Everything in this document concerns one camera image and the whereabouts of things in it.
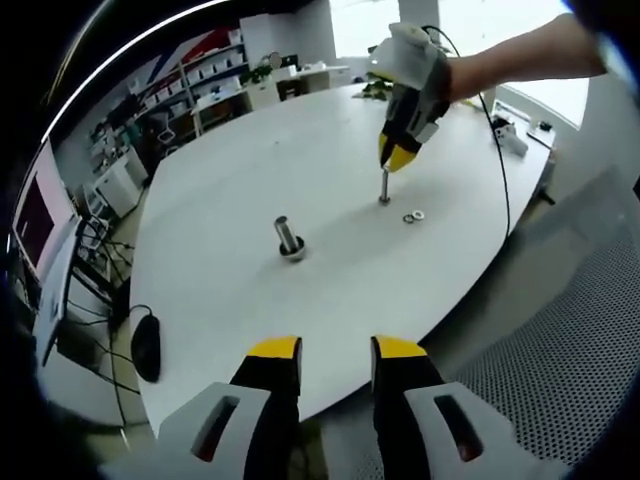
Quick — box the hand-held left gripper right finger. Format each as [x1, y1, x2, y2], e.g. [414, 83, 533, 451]
[370, 335, 571, 480]

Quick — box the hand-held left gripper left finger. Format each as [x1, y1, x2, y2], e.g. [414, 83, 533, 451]
[107, 335, 303, 480]

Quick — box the thick threaded steel stud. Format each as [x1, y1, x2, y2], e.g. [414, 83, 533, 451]
[273, 215, 308, 264]

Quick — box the large potted green plant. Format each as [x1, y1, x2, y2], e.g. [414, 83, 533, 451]
[360, 79, 396, 103]

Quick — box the white game controller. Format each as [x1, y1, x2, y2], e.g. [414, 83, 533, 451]
[492, 121, 530, 157]

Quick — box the black computer mouse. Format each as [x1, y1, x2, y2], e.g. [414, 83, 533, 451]
[132, 314, 162, 384]

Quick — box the small potted green plant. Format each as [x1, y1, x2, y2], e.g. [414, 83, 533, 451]
[239, 63, 275, 87]

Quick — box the white side desk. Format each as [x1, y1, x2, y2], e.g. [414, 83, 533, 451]
[192, 64, 350, 135]

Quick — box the grey mesh office chair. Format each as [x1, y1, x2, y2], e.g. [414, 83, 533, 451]
[439, 167, 640, 466]

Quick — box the storage shelf rack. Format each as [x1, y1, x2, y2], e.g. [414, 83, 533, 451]
[89, 27, 250, 151]

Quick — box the white monitor desk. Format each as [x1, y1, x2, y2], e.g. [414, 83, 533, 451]
[35, 219, 85, 367]

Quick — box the long curved ceiling light strip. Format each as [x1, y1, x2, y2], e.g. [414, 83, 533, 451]
[47, 0, 231, 142]

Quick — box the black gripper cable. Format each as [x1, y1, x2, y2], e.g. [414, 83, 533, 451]
[424, 24, 512, 237]

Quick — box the tangle of black floor cables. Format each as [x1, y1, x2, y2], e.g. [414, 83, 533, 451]
[69, 224, 146, 431]

